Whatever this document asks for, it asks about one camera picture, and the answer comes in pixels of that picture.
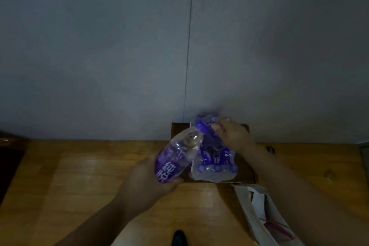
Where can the person's black shoe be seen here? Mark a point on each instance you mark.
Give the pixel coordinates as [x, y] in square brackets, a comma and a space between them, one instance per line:
[180, 238]

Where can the person's left hand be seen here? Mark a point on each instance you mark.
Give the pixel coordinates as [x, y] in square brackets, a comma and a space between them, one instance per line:
[139, 183]

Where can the person's right fingers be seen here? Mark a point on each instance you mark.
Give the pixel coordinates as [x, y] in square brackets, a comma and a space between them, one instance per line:
[219, 127]

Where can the small black object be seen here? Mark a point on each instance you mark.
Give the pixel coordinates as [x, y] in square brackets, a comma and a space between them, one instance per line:
[270, 149]

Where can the person's left thumb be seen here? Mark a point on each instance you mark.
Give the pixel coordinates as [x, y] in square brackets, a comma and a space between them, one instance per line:
[171, 184]

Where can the person's right forearm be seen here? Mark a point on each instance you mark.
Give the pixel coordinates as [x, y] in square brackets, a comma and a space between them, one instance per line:
[302, 194]

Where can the shrink-wrapped pack of water bottles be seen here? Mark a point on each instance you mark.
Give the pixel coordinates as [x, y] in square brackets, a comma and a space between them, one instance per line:
[213, 162]

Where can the purple label water bottle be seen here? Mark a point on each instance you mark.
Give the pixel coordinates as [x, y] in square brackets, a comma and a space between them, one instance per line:
[173, 158]

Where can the person's left forearm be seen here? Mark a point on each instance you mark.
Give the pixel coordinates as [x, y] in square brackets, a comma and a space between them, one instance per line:
[98, 225]

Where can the white paper bag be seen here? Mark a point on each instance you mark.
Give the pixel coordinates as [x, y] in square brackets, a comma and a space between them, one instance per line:
[253, 214]

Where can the dark furniture piece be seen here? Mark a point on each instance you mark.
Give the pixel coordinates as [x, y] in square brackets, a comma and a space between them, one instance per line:
[10, 162]

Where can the person's right hand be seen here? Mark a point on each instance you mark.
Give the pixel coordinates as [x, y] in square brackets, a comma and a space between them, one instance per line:
[235, 136]

